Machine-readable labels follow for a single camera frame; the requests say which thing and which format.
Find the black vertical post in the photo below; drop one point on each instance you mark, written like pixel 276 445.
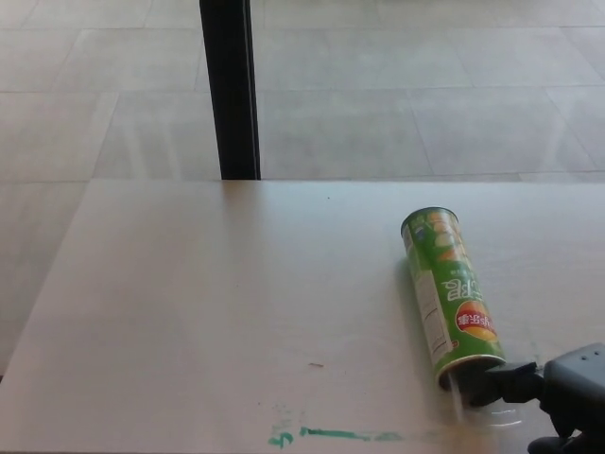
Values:
pixel 230 94

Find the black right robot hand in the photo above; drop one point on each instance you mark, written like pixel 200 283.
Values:
pixel 567 383

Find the green cylindrical chips can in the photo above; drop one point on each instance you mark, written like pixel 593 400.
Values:
pixel 439 276

